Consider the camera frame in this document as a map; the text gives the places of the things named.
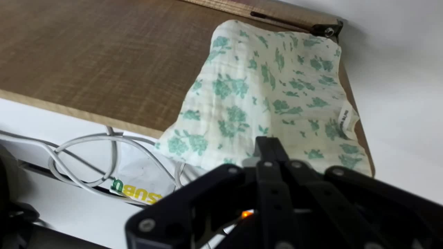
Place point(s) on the white green floral cloth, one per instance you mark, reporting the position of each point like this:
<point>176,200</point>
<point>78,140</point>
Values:
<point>277,92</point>

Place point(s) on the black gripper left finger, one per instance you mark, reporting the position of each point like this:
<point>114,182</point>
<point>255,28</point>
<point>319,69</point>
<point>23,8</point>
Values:
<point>202,203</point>

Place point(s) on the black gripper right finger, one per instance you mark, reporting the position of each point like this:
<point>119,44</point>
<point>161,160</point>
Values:
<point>351,208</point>

